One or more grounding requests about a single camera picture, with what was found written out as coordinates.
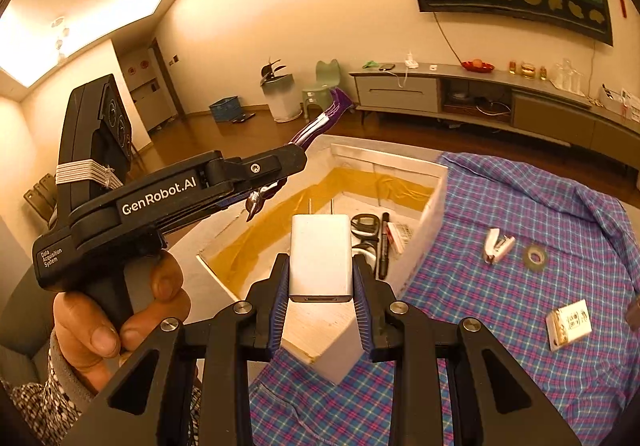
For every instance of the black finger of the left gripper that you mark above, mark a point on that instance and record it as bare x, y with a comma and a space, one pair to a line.
264, 169

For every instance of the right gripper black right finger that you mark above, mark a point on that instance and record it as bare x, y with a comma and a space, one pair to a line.
492, 399

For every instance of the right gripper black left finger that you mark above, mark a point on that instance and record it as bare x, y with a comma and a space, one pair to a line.
191, 378

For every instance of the white USB charger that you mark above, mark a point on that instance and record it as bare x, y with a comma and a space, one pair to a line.
320, 259

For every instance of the purple silver action figure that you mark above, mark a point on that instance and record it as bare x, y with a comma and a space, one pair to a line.
313, 129

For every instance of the white stapler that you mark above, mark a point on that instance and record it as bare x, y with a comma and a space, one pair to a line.
497, 245

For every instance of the white tissue pack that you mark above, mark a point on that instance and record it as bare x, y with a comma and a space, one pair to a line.
568, 324

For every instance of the patterned left sleeve forearm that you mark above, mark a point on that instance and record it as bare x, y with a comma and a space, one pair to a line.
50, 409

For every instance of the person's left hand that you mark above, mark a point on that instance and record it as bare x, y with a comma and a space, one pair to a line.
87, 339

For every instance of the blue plastic crate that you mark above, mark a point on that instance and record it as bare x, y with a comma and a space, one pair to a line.
227, 109

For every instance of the white trash bin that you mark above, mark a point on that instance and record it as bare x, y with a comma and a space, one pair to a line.
282, 99

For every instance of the black marker pen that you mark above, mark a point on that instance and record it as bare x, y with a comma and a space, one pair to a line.
384, 254

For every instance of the black scissors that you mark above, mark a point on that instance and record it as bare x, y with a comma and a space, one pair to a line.
365, 228

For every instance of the green plastic chair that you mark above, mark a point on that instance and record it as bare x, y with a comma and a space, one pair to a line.
328, 77

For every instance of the green tape roll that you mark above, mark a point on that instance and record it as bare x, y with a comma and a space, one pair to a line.
535, 258

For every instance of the blue plaid tablecloth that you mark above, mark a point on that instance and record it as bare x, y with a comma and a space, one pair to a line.
593, 255

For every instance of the white foam storage box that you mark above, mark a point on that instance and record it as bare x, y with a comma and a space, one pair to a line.
225, 254

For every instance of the brown tin box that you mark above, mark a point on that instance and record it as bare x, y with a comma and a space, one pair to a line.
632, 315

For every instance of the red fruit plate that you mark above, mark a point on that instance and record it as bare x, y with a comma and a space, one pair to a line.
478, 66

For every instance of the clear glass cups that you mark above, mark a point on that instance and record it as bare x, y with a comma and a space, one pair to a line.
564, 77

